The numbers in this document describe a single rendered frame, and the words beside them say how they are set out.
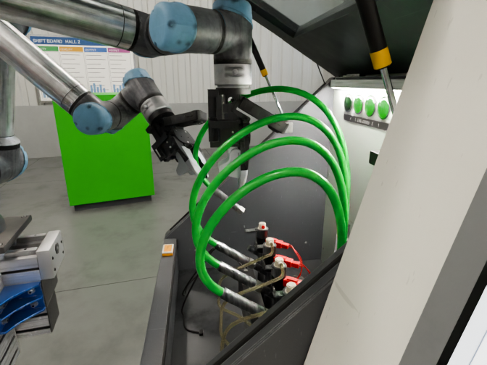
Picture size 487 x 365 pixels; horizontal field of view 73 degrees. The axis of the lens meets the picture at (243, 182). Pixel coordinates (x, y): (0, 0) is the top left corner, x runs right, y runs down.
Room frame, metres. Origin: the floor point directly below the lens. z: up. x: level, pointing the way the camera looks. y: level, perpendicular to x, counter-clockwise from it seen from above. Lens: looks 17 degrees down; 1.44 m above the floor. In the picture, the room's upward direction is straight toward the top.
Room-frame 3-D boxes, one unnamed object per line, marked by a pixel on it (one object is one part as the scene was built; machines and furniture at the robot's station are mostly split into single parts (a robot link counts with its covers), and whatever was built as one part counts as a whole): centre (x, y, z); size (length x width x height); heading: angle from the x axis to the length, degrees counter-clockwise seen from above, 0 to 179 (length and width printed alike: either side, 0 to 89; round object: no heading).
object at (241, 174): (0.67, 0.02, 1.26); 0.06 x 0.03 x 0.09; 98
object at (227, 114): (0.68, 0.03, 1.36); 0.09 x 0.08 x 0.12; 98
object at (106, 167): (4.06, 1.72, 0.65); 0.95 x 0.86 x 1.30; 114
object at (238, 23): (0.68, 0.02, 1.52); 0.09 x 0.08 x 0.11; 132
